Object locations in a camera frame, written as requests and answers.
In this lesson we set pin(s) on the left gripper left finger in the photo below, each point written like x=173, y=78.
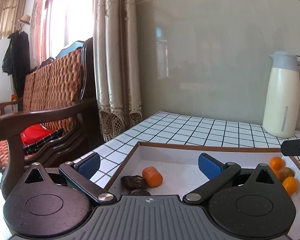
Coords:
x=78, y=176

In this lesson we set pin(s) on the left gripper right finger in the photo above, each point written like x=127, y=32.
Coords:
x=219, y=175

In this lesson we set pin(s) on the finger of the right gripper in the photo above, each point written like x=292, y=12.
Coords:
x=291, y=148

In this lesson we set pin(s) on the orange kumquat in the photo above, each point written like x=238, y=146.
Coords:
x=276, y=164
x=277, y=173
x=290, y=185

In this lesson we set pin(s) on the dark chestnut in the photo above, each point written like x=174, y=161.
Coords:
x=134, y=182

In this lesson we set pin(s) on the cream thermos jug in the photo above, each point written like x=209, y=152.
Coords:
x=283, y=95

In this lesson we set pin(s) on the brown cardboard box tray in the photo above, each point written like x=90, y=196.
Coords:
x=167, y=192

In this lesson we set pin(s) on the wooden sofa orange cushions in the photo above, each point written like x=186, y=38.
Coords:
x=63, y=97

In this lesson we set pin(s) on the red bag on sofa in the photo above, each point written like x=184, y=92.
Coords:
x=34, y=133

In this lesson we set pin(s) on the checkered white tablecloth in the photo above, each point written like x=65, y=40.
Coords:
x=171, y=128

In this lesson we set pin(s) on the dark coat on rack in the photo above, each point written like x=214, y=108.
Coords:
x=16, y=61

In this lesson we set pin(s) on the beige curtain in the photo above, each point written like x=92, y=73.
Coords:
x=116, y=66

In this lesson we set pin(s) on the straw hat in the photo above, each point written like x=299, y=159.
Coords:
x=25, y=19

